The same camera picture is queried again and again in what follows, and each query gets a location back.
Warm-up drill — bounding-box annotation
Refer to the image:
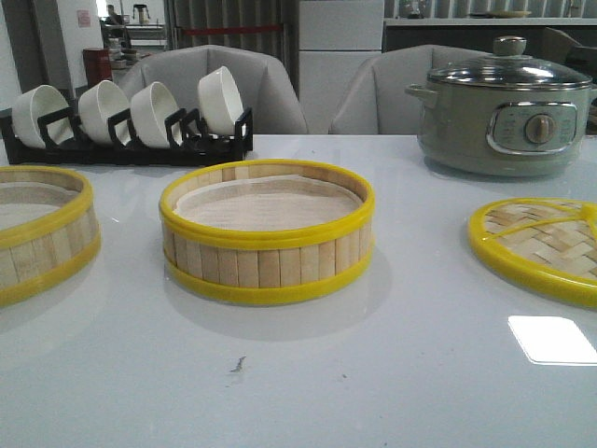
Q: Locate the grey chair right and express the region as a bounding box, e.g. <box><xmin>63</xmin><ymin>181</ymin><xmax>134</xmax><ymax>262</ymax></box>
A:
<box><xmin>328</xmin><ymin>45</ymin><xmax>486</xmax><ymax>135</ymax></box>

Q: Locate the bamboo steamer tier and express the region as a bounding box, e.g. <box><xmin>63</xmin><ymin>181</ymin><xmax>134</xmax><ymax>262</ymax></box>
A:
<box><xmin>1</xmin><ymin>165</ymin><xmax>101</xmax><ymax>306</ymax></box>
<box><xmin>159</xmin><ymin>159</ymin><xmax>375</xmax><ymax>305</ymax></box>

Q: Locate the white bowl far left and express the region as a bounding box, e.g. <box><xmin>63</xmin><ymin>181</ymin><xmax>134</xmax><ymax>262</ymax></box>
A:
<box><xmin>10</xmin><ymin>84</ymin><xmax>76</xmax><ymax>149</ymax></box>

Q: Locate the green electric cooking pot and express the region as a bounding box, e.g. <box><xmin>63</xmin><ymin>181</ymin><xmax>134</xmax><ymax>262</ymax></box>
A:
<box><xmin>405</xmin><ymin>82</ymin><xmax>596</xmax><ymax>177</ymax></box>

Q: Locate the white bowl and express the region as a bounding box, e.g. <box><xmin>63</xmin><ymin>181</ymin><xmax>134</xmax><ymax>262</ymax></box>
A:
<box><xmin>78</xmin><ymin>80</ymin><xmax>130</xmax><ymax>146</ymax></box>
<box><xmin>10</xmin><ymin>84</ymin><xmax>76</xmax><ymax>149</ymax></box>
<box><xmin>198</xmin><ymin>66</ymin><xmax>244</xmax><ymax>136</ymax></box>
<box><xmin>131</xmin><ymin>81</ymin><xmax>180</xmax><ymax>148</ymax></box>

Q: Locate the red barrier belt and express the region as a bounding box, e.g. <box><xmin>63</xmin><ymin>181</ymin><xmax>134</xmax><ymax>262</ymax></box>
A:
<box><xmin>181</xmin><ymin>24</ymin><xmax>284</xmax><ymax>35</ymax></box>

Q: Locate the red bin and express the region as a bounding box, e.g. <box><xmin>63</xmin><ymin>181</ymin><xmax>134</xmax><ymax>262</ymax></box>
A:
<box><xmin>82</xmin><ymin>48</ymin><xmax>113</xmax><ymax>89</ymax></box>

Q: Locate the white cloth liner centre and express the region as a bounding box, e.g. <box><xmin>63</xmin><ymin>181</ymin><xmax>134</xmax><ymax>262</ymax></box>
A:
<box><xmin>174</xmin><ymin>175</ymin><xmax>363</xmax><ymax>231</ymax></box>

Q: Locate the grey chair left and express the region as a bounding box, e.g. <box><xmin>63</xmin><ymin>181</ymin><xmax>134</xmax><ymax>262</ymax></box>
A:
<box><xmin>118</xmin><ymin>45</ymin><xmax>308</xmax><ymax>134</ymax></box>

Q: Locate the white cabinet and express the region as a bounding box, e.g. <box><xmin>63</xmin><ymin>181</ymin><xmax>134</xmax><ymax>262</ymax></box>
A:
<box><xmin>298</xmin><ymin>1</ymin><xmax>384</xmax><ymax>134</ymax></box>

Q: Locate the grey chair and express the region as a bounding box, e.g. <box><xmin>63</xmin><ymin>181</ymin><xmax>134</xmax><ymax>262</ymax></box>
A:
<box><xmin>328</xmin><ymin>45</ymin><xmax>486</xmax><ymax>135</ymax></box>
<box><xmin>118</xmin><ymin>45</ymin><xmax>308</xmax><ymax>134</ymax></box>

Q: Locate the dark counter with shelf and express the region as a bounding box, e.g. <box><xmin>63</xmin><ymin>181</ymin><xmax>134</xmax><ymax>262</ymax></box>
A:
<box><xmin>382</xmin><ymin>18</ymin><xmax>596</xmax><ymax>56</ymax></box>

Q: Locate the black dish rack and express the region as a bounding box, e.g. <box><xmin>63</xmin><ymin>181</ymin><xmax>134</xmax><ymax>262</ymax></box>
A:
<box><xmin>1</xmin><ymin>106</ymin><xmax>253</xmax><ymax>167</ymax></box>

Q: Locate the glass pot lid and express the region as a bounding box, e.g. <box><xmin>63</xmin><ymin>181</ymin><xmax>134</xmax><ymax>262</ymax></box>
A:
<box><xmin>427</xmin><ymin>35</ymin><xmax>592</xmax><ymax>90</ymax></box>

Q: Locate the woven bamboo steamer lid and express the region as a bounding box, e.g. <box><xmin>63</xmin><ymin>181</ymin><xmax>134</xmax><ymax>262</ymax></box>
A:
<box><xmin>467</xmin><ymin>198</ymin><xmax>596</xmax><ymax>308</ymax></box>

